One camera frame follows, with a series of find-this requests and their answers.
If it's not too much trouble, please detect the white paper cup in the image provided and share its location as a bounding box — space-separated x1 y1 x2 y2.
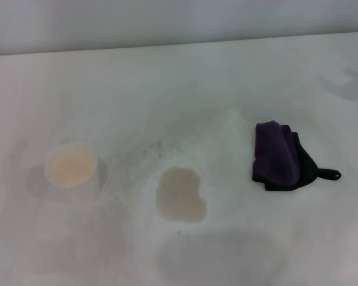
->
44 142 104 204

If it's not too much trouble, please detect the purple rag with black edge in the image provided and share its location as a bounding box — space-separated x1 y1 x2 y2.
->
251 120 342 192

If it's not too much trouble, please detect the brown water stain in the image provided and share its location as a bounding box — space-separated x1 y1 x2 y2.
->
155 167 208 224

